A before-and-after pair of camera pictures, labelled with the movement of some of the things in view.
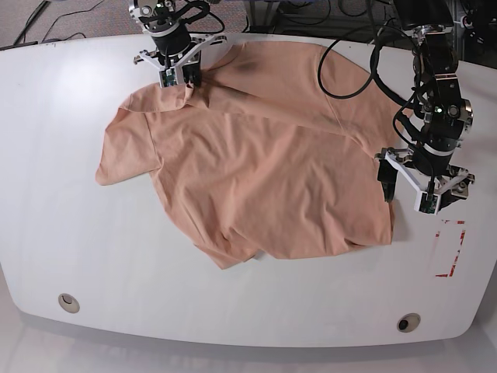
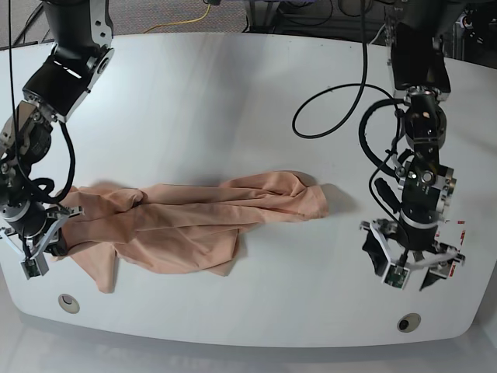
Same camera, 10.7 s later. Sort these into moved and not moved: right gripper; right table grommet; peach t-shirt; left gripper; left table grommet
Moved: left gripper; right gripper; peach t-shirt
Not moved: left table grommet; right table grommet
